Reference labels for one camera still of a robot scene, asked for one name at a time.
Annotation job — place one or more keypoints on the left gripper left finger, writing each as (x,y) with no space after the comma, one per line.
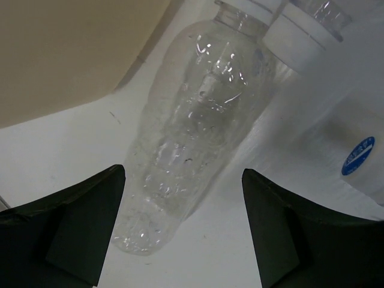
(61,240)

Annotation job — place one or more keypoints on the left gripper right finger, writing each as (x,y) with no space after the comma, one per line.
(299,243)

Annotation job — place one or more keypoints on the clear bottle white cap centre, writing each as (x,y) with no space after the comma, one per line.
(333,114)

